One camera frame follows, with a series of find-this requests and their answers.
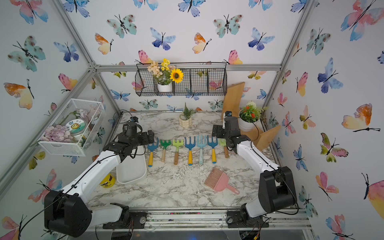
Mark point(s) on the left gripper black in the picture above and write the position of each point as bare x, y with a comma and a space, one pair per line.
151, 135

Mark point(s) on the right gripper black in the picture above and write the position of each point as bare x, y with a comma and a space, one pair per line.
220, 128

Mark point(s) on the green fork wooden handle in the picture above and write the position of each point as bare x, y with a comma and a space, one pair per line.
223, 144

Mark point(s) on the white storage box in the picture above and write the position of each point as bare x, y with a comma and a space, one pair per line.
132, 171

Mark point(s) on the dark blue rake yellow handle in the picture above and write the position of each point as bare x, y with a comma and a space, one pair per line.
213, 142

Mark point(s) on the blue trowel yellow handle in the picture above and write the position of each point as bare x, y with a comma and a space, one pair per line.
152, 147

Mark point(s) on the dark green rake wooden handle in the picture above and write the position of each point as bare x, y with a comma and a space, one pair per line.
164, 144

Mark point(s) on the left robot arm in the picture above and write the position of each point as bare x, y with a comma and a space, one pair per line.
66, 212

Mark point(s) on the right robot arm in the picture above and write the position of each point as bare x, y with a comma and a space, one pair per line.
276, 184

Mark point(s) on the pink hand brush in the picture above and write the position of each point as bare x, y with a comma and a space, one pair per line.
219, 181

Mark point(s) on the white pot red flowers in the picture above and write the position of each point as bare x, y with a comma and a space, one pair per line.
249, 115

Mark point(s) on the wooden zigzag shelf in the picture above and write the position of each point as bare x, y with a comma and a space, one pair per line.
262, 139

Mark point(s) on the yellow round container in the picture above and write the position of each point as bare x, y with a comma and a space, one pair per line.
108, 181

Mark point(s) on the small woven pot plant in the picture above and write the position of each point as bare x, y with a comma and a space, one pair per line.
185, 118

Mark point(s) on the round tin in basket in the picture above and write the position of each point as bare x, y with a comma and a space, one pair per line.
76, 126

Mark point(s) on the purple artificial flowers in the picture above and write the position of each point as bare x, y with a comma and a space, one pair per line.
58, 133

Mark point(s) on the white pot yellow flowers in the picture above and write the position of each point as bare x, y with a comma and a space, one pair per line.
165, 75

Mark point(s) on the white mesh wall basket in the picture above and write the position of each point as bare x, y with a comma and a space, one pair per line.
93, 113

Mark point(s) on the black wire wall basket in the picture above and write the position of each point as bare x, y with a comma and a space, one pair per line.
200, 79

